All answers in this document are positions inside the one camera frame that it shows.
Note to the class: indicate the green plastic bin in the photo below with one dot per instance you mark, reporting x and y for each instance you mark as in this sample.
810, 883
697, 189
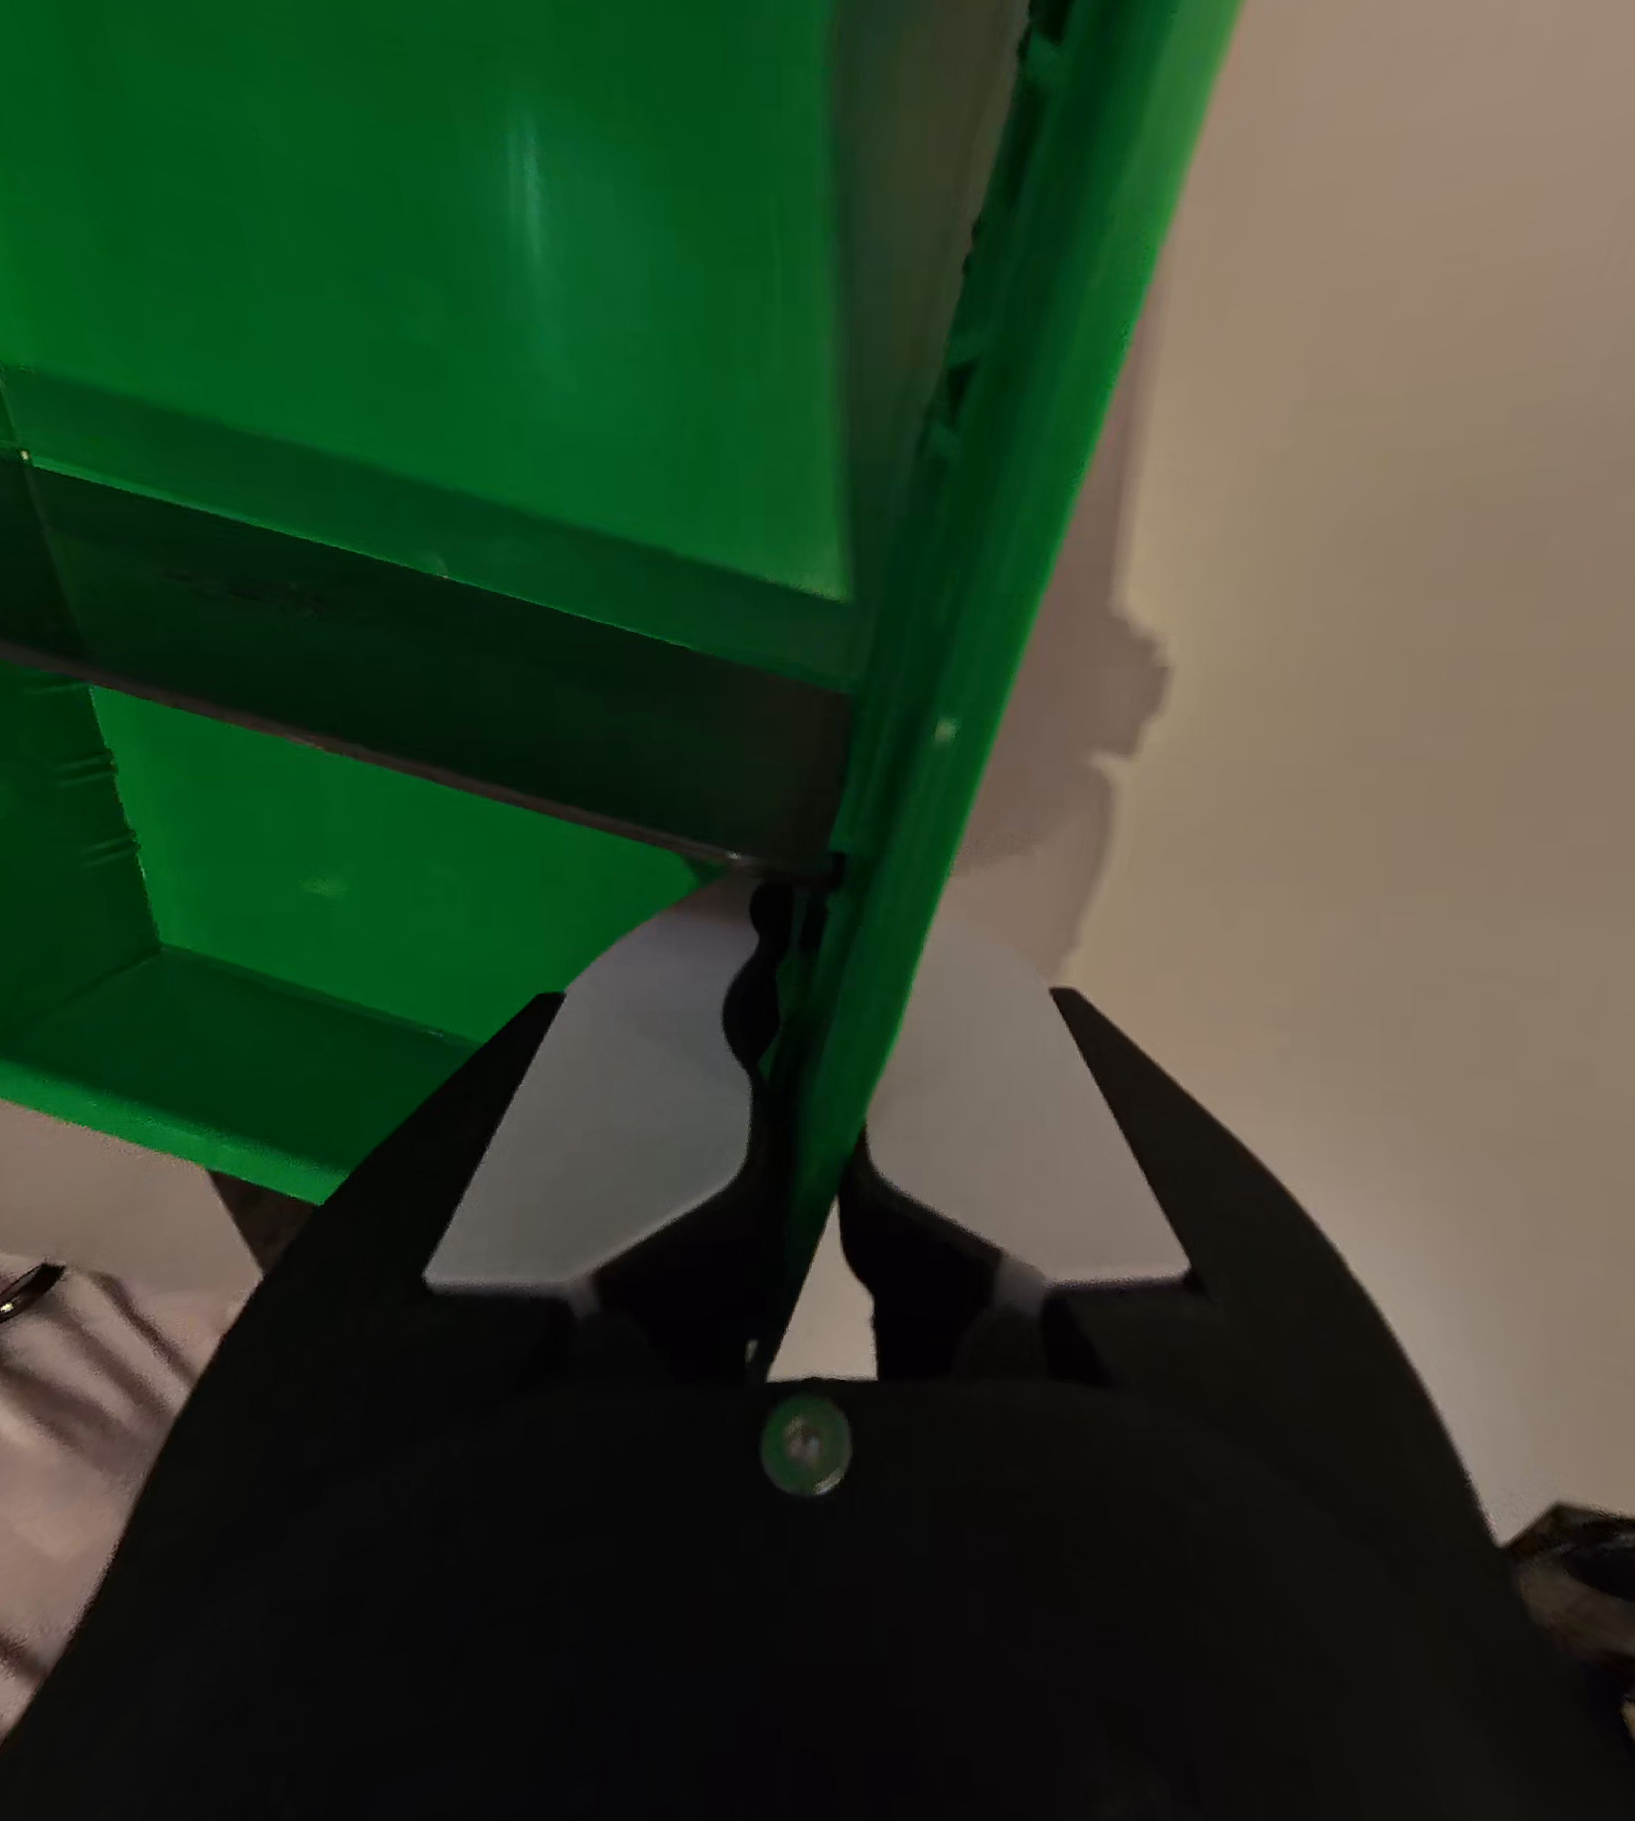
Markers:
404, 286

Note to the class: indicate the dark bag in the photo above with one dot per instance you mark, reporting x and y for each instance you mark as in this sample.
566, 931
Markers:
1628, 1636

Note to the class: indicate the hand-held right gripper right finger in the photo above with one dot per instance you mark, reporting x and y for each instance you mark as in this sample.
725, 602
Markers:
1030, 1139

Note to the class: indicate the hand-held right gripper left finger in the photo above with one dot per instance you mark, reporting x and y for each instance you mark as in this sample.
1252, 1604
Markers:
604, 1139

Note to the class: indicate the black divider of green bin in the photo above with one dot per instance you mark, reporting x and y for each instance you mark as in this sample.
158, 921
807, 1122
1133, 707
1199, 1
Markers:
448, 669

